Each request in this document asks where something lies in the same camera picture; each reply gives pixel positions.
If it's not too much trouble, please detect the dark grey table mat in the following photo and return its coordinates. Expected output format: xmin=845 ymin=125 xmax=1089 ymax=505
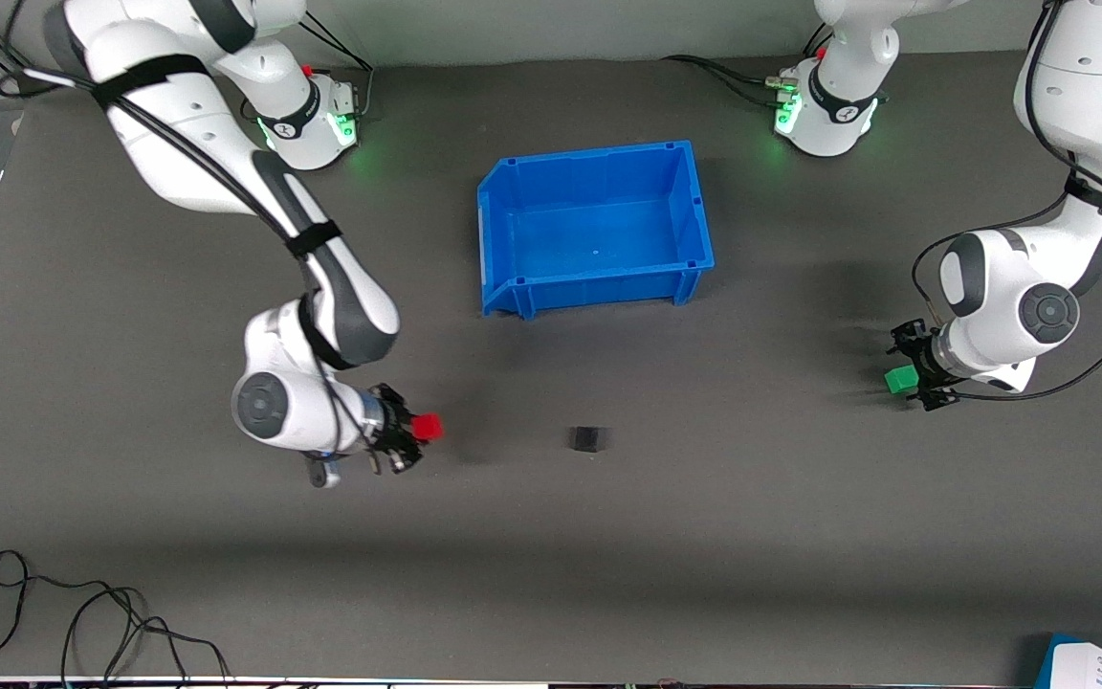
xmin=0 ymin=38 xmax=1102 ymax=685

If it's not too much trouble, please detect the blue plastic storage bin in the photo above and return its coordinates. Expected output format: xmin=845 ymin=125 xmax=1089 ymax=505
xmin=476 ymin=140 xmax=716 ymax=320

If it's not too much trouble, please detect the black right arm base cable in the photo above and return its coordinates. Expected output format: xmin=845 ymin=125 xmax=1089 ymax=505
xmin=300 ymin=17 xmax=376 ymax=122

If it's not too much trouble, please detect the black arm base cable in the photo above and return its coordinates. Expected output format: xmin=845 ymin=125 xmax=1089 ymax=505
xmin=661 ymin=55 xmax=796 ymax=108
xmin=300 ymin=17 xmax=376 ymax=122

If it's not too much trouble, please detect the black left arm base cable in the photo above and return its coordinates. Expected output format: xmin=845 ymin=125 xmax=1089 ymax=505
xmin=661 ymin=55 xmax=796 ymax=108

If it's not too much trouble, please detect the thin black loose cable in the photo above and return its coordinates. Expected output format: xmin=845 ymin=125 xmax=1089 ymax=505
xmin=0 ymin=549 xmax=231 ymax=688

